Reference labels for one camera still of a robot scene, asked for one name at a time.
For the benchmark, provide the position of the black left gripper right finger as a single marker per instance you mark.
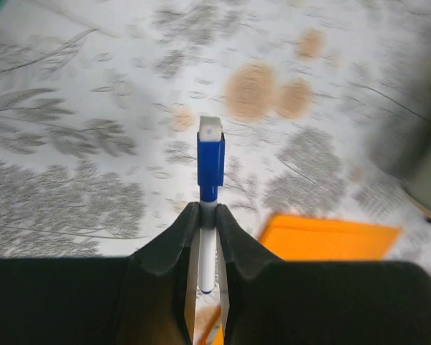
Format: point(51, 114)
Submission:
point(396, 307)

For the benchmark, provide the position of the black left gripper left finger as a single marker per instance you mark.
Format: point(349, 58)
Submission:
point(147, 297)

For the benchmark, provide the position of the white marker blue cap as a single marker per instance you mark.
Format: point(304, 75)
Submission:
point(210, 172)

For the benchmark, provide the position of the orange folder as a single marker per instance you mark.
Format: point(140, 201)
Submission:
point(294, 261)

